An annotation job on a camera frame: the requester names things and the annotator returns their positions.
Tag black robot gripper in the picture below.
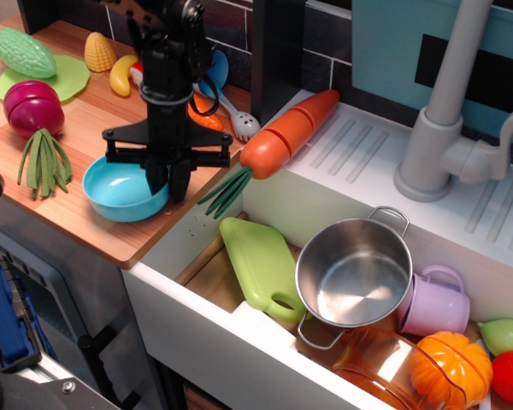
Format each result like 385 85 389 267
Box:
103 85 233 203

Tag blue plastic bowl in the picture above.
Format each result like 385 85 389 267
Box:
82 156 170 222

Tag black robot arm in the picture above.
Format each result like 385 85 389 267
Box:
103 1 233 202

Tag small orange toy carrot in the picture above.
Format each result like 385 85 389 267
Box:
187 93 223 132

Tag grey slotted toy spoon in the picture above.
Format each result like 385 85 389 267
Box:
217 91 261 142

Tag large orange toy carrot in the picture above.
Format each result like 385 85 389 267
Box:
198 90 340 218

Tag yellow toy banana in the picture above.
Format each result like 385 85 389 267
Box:
109 55 142 97

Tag light blue plastic cup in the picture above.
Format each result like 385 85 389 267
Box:
198 50 229 97

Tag green felt leaves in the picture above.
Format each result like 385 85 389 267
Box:
17 128 73 200

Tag green plastic cutting board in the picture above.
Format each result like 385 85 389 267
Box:
220 217 306 323

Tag yellow toy corn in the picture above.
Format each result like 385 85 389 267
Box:
85 32 117 73

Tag light green plastic plate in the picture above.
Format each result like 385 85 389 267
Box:
0 55 91 103

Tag white toy sink unit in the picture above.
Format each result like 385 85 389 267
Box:
123 104 513 409

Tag purple toy onion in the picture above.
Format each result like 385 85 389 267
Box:
3 79 65 140

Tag green toy bitter gourd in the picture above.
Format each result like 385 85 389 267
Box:
0 27 57 79

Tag stainless steel pot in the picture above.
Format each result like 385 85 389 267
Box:
295 206 413 350

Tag blue plastic clamp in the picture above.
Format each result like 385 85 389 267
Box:
0 258 42 373

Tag grey toy faucet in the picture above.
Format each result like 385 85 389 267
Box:
394 1 513 202

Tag transparent orange plastic container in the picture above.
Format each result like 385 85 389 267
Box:
332 326 466 409

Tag lilac plastic mug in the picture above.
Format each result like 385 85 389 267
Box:
397 265 470 337

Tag orange toy pumpkin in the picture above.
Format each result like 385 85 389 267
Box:
409 331 493 409

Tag green toy pear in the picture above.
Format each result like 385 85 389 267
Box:
477 319 513 356

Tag red toy strawberry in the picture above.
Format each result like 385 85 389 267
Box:
492 350 513 403

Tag black vertical post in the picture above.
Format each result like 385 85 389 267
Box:
251 0 305 126

